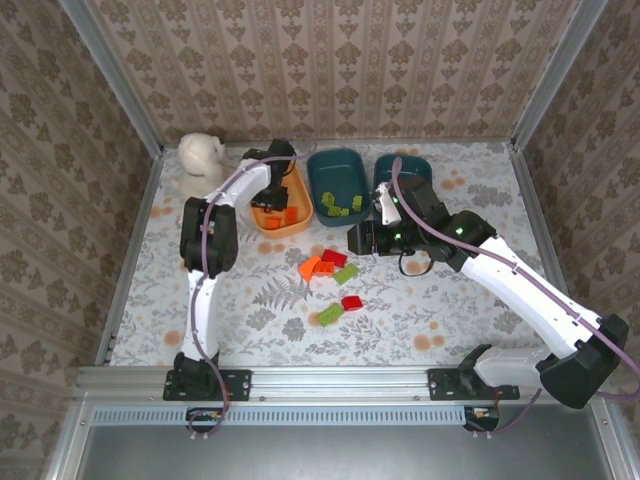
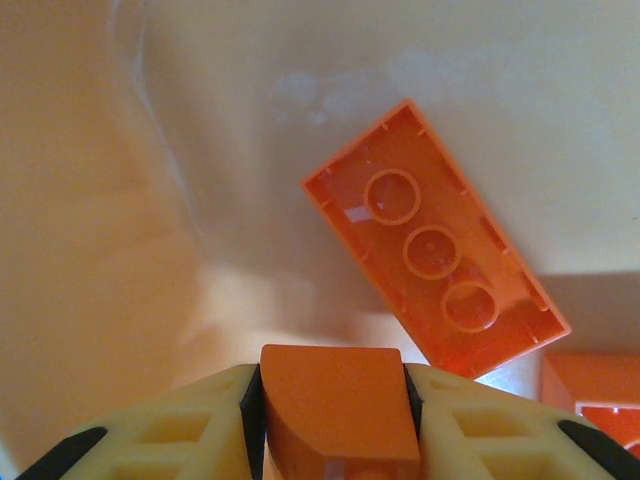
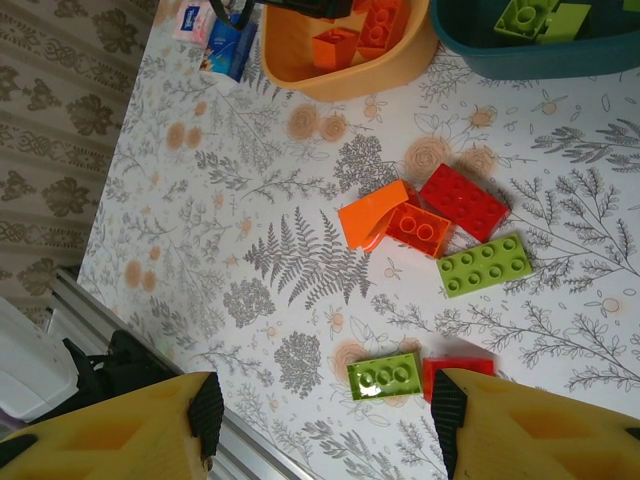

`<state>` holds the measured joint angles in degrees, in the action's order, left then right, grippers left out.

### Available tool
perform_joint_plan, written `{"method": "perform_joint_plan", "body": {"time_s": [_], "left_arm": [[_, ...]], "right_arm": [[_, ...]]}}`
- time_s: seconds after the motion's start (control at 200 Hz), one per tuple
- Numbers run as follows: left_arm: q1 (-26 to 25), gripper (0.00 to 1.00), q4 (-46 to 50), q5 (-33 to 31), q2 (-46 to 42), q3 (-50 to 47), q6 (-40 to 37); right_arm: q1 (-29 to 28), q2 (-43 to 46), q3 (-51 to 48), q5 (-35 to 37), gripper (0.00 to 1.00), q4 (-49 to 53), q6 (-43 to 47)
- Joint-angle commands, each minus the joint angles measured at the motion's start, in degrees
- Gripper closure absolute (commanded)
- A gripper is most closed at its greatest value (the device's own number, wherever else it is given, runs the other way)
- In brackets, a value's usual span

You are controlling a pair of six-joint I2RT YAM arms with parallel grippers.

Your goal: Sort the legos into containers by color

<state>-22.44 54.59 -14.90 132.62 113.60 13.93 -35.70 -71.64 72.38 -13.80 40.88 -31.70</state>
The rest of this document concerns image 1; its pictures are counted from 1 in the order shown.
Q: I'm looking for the thin aluminium table edge rail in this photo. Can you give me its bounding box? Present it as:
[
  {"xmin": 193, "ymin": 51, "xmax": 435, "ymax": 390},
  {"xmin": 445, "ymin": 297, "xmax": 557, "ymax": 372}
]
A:
[{"xmin": 160, "ymin": 135, "xmax": 516, "ymax": 147}]

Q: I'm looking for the short black right gripper cable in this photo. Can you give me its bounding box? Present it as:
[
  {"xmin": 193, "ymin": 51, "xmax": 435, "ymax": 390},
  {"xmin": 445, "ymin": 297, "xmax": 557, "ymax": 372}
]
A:
[{"xmin": 398, "ymin": 249, "xmax": 435, "ymax": 278}]

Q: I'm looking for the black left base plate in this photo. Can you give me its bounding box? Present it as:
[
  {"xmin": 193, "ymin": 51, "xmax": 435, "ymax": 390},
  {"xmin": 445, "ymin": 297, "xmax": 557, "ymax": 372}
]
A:
[{"xmin": 162, "ymin": 368, "xmax": 252, "ymax": 402}]

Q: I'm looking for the teal plastic container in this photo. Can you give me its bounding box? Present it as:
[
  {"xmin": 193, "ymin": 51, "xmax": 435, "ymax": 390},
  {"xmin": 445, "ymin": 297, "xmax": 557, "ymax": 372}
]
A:
[
  {"xmin": 305, "ymin": 148, "xmax": 374, "ymax": 229},
  {"xmin": 372, "ymin": 153, "xmax": 434, "ymax": 224}
]

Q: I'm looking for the grey metal shelf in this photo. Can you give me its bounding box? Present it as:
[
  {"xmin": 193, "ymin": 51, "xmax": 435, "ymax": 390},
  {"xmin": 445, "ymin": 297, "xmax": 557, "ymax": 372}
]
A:
[{"xmin": 47, "ymin": 403, "xmax": 640, "ymax": 480}]

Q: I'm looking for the aluminium frame post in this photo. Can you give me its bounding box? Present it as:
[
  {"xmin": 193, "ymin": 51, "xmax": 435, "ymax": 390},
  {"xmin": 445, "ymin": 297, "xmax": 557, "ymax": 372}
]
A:
[
  {"xmin": 58, "ymin": 0, "xmax": 165, "ymax": 156},
  {"xmin": 510, "ymin": 0, "xmax": 610, "ymax": 147}
]

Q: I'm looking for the orange plastic container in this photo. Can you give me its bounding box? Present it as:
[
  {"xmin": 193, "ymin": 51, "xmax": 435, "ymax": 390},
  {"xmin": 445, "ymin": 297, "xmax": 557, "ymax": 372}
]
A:
[{"xmin": 240, "ymin": 148, "xmax": 315, "ymax": 239}]

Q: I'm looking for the aluminium mounting rail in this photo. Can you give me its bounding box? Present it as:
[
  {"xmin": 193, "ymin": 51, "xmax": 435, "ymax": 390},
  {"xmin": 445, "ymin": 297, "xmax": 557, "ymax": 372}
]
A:
[{"xmin": 74, "ymin": 363, "xmax": 609, "ymax": 402}]

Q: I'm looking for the white slotted cable duct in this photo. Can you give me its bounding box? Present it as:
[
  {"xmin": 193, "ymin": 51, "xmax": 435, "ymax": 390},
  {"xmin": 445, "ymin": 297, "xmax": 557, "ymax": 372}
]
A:
[{"xmin": 92, "ymin": 403, "xmax": 467, "ymax": 427}]

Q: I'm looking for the control board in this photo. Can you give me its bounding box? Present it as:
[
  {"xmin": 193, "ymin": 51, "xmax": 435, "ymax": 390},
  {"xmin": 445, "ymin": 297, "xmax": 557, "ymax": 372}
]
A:
[
  {"xmin": 463, "ymin": 404, "xmax": 502, "ymax": 434},
  {"xmin": 186, "ymin": 405, "xmax": 227, "ymax": 435}
]

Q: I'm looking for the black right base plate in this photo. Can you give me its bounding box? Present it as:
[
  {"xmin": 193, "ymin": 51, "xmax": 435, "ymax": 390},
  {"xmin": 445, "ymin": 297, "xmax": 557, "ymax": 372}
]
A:
[{"xmin": 427, "ymin": 367, "xmax": 521, "ymax": 402}]

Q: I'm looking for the left control board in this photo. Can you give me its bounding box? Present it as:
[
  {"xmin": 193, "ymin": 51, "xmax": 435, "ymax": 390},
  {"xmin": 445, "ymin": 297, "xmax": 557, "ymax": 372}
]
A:
[{"xmin": 186, "ymin": 405, "xmax": 227, "ymax": 435}]

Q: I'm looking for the floral tablecloth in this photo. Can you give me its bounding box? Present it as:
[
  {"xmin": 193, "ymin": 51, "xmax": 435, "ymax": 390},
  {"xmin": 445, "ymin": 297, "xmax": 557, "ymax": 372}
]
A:
[{"xmin": 109, "ymin": 142, "xmax": 574, "ymax": 366}]

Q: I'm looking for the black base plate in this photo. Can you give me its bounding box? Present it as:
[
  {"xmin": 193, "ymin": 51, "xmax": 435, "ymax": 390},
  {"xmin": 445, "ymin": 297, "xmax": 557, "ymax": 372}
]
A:
[
  {"xmin": 427, "ymin": 367, "xmax": 521, "ymax": 402},
  {"xmin": 162, "ymin": 368, "xmax": 252, "ymax": 402}
]

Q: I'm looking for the right control board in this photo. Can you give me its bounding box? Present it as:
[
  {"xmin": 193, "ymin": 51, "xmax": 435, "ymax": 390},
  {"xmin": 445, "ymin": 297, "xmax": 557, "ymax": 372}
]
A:
[{"xmin": 463, "ymin": 404, "xmax": 502, "ymax": 434}]

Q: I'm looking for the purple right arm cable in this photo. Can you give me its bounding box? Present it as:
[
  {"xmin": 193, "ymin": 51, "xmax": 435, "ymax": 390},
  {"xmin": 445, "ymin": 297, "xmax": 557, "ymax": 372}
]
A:
[{"xmin": 389, "ymin": 155, "xmax": 640, "ymax": 441}]

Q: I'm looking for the white plush teddy bear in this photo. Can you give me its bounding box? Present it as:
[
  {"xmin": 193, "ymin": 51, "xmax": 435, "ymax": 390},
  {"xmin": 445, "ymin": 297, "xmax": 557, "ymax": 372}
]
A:
[{"xmin": 172, "ymin": 132, "xmax": 236, "ymax": 199}]

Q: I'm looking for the large orange lego brick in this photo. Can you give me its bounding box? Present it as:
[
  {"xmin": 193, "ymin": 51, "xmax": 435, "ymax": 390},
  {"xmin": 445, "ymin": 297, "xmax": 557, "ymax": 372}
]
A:
[{"xmin": 297, "ymin": 255, "xmax": 322, "ymax": 284}]

